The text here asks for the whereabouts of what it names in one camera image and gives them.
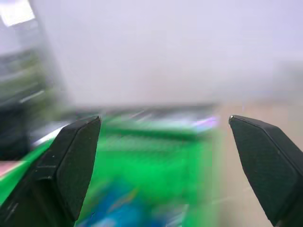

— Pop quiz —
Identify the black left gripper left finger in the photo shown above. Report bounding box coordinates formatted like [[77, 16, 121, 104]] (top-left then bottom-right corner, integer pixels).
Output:
[[0, 115, 102, 227]]

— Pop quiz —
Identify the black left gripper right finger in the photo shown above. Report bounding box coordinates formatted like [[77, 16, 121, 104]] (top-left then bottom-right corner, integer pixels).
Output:
[[228, 115, 303, 227]]

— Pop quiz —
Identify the blue snack package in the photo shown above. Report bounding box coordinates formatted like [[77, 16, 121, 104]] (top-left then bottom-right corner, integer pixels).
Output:
[[78, 179, 190, 227]]

